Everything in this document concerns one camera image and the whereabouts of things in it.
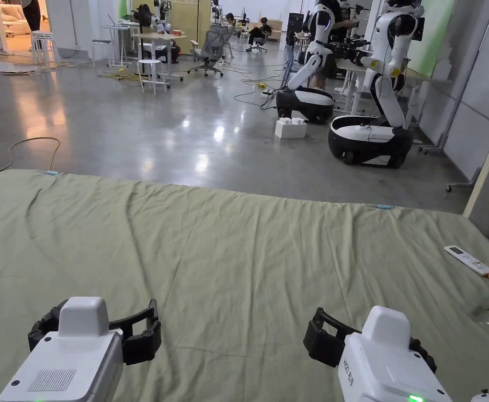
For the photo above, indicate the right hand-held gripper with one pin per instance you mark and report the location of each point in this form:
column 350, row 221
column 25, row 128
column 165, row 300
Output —
column 388, row 368

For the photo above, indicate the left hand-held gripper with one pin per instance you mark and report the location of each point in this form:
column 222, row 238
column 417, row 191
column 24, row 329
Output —
column 72, row 360

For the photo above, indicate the white remote control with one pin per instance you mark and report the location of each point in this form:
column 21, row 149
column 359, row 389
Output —
column 467, row 259

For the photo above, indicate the bed with pale green sheet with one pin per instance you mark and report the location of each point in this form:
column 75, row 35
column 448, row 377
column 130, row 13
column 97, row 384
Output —
column 227, row 268

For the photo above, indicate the white and black humanoid robot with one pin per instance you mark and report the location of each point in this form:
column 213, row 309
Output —
column 311, row 98
column 374, row 136

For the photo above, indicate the white foam block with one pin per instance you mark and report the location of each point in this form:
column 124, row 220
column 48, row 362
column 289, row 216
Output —
column 290, row 128

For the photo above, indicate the stack of white stools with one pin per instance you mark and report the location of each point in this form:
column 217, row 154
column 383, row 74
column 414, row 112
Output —
column 43, row 44

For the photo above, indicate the wooden top desk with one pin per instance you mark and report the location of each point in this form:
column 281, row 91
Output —
column 160, row 37

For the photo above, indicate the black standing fan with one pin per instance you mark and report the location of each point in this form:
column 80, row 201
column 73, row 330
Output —
column 144, row 13

